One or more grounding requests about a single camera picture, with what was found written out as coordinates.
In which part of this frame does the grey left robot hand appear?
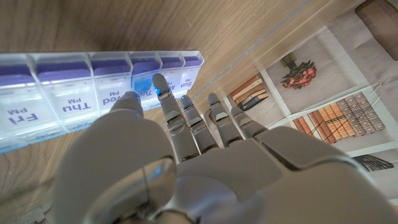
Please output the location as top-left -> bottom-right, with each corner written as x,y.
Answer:
51,73 -> 398,224

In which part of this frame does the blue pill capsule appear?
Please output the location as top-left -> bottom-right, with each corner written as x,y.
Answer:
133,76 -> 154,96

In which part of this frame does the translucent purple weekly pill organizer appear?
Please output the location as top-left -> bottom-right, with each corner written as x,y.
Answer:
0,50 -> 205,155

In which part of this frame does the printed bookshelf backdrop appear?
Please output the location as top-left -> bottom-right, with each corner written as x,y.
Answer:
189,0 -> 398,206

